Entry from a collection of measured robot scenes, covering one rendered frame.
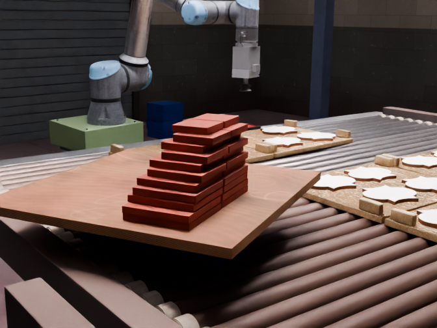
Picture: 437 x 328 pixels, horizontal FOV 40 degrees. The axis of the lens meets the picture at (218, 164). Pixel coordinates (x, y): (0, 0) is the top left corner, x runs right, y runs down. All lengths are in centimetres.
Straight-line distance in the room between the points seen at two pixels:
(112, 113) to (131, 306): 148
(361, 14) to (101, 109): 600
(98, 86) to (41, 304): 162
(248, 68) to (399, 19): 579
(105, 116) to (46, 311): 163
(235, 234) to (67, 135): 149
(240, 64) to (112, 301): 125
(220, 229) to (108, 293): 20
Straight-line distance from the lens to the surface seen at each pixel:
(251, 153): 197
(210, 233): 95
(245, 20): 204
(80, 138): 228
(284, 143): 208
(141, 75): 242
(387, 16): 783
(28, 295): 81
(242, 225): 99
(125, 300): 95
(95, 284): 100
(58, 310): 77
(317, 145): 213
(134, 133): 237
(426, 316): 103
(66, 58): 710
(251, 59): 205
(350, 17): 812
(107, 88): 233
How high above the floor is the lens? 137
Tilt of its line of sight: 14 degrees down
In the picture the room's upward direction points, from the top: 1 degrees clockwise
